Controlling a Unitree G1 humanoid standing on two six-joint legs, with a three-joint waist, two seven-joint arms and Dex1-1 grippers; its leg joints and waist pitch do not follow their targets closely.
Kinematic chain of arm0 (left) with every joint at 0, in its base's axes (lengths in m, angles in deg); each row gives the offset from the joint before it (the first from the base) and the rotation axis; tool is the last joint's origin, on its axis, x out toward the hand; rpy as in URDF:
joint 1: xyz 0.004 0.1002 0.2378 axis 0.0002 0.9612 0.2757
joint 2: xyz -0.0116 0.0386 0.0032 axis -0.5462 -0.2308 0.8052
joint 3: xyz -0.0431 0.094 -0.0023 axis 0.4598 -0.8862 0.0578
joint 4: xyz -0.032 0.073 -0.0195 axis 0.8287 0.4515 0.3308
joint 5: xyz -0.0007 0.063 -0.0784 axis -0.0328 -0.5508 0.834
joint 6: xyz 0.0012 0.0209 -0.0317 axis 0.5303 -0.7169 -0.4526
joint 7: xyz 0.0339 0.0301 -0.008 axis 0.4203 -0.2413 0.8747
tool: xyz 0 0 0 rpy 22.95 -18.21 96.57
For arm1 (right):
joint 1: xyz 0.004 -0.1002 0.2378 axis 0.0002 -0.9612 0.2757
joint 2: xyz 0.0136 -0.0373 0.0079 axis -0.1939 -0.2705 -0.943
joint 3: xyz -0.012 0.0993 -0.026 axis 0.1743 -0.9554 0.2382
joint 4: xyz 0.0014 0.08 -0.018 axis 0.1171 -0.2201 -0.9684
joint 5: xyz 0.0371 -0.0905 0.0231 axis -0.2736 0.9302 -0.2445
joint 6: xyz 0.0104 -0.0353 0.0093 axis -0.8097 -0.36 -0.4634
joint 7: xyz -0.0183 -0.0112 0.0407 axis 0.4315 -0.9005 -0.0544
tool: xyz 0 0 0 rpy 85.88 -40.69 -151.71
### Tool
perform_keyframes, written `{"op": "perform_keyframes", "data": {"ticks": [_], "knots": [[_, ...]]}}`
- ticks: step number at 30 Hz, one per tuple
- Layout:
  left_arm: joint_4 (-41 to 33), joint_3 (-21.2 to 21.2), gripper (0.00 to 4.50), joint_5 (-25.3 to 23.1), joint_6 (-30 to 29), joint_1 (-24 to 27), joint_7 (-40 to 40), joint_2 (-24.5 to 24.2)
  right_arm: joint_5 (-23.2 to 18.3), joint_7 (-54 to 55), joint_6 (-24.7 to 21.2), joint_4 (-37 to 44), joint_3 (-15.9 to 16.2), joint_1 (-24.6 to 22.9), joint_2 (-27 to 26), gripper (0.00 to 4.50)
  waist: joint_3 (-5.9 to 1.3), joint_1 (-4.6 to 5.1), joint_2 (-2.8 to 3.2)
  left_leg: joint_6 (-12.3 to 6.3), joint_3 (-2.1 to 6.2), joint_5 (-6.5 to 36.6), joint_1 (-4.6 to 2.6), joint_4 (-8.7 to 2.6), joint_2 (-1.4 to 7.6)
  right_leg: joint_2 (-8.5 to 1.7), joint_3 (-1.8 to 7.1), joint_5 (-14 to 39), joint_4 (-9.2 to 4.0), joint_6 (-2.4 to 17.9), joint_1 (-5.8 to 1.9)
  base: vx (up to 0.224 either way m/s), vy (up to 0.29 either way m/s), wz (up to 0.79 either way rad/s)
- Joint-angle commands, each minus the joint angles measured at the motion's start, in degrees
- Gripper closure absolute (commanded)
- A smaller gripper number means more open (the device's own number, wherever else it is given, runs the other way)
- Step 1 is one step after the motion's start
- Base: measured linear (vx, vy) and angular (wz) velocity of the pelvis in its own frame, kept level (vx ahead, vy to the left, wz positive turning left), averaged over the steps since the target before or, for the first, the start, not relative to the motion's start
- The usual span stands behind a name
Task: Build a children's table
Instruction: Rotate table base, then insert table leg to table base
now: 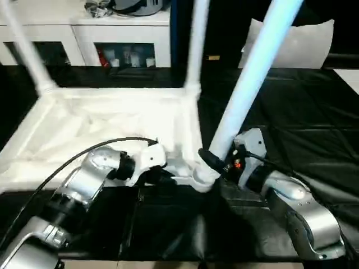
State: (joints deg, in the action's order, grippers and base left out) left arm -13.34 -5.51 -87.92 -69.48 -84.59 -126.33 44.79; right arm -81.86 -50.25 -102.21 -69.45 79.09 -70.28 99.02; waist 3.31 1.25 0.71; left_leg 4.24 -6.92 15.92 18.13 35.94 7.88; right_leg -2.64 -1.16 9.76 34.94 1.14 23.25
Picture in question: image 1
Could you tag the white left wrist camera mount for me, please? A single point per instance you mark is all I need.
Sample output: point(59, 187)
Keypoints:
point(147, 159)

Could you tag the white cabinet with glass doors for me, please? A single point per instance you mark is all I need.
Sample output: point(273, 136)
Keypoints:
point(129, 33)

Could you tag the black cabinet with gold label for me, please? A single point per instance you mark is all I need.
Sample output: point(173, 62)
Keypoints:
point(230, 33)

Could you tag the white plastic table top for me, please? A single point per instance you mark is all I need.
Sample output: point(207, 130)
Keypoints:
point(84, 117)

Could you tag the black work mat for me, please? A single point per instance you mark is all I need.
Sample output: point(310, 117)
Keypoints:
point(314, 112)

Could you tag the flat white board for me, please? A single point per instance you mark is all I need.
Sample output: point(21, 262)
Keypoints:
point(354, 81)

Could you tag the white plastic table leg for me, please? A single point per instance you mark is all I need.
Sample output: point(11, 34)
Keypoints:
point(252, 73)
point(196, 45)
point(28, 50)

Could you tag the dark clutter pile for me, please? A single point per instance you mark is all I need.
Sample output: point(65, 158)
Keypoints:
point(98, 8)

